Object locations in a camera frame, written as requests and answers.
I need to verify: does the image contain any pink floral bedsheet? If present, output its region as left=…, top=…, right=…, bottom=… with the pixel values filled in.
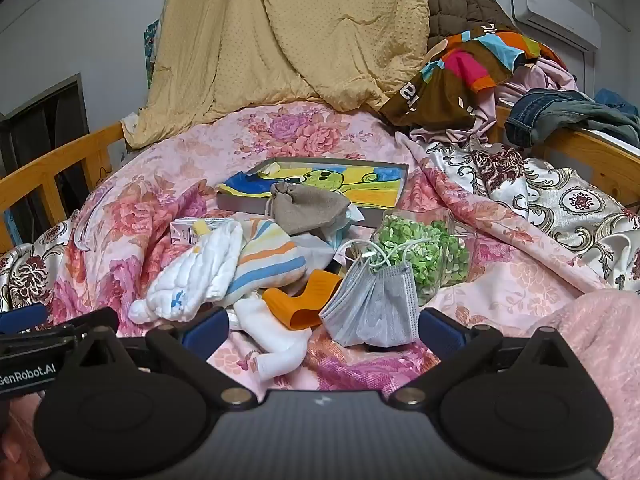
left=50, top=101, right=616, bottom=396

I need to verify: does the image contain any white sock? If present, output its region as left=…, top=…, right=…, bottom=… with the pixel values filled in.
left=227, top=297, right=313, bottom=380

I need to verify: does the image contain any white striped cloth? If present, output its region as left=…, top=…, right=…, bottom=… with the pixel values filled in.
left=222, top=217, right=307, bottom=306

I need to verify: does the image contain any wooden bed frame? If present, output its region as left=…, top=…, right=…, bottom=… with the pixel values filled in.
left=0, top=105, right=640, bottom=253

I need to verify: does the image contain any lilac cloth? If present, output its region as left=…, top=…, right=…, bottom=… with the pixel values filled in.
left=410, top=57, right=578, bottom=146

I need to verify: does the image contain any glass jar of green paper stars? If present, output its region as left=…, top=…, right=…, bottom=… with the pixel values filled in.
left=345, top=207, right=471, bottom=306

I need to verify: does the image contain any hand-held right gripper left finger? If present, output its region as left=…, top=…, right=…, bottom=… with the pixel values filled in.
left=65, top=307, right=257, bottom=407

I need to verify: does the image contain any grey face mask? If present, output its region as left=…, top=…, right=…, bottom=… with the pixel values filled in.
left=319, top=252, right=418, bottom=348

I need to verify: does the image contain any grey cloth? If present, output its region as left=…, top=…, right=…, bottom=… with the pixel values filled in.
left=292, top=232, right=336, bottom=281

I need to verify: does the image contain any cream ornate patterned quilt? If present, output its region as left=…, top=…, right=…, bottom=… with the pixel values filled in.
left=0, top=140, right=640, bottom=313

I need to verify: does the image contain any brown multicoloured printed cloth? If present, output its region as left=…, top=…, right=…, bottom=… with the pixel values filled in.
left=378, top=22, right=568, bottom=128

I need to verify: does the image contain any blue plastic bag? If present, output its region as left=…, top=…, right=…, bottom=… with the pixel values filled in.
left=595, top=87, right=640, bottom=116

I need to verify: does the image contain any pink fluffy blanket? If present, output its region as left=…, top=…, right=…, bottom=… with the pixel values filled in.
left=545, top=287, right=640, bottom=480

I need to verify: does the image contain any small white milk carton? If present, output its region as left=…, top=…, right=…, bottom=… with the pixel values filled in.
left=170, top=216, right=236, bottom=247

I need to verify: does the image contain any yellow dotted blanket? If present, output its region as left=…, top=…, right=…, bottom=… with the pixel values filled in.
left=122, top=0, right=441, bottom=150

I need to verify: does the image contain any dark door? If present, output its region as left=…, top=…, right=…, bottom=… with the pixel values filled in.
left=0, top=74, right=91, bottom=196

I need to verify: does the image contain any grey-brown drawstring pouch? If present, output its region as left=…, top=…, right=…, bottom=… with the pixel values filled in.
left=264, top=181, right=352, bottom=236

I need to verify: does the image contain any person's left hand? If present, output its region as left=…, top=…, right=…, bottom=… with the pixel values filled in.
left=0, top=394, right=43, bottom=480

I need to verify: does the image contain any wall poster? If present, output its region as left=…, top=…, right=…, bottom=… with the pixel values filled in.
left=144, top=19, right=161, bottom=86

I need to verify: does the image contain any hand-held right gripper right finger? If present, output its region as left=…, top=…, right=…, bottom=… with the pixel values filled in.
left=390, top=308, right=576, bottom=408

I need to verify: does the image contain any white air conditioner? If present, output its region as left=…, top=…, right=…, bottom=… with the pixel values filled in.
left=510, top=0, right=602, bottom=52

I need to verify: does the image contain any grey-green garment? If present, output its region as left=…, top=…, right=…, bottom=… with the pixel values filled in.
left=530, top=95, right=640, bottom=151

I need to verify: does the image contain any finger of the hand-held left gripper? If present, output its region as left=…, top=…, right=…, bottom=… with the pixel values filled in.
left=47, top=307, right=120, bottom=348
left=0, top=304, right=49, bottom=336

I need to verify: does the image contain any grey shallow box with cartoon picture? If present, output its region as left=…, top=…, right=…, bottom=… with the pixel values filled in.
left=216, top=157, right=410, bottom=229

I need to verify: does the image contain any brown quilted jacket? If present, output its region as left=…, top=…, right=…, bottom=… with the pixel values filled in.
left=425, top=0, right=521, bottom=53

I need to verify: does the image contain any orange silicone strap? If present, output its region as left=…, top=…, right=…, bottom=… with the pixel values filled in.
left=262, top=270, right=346, bottom=331

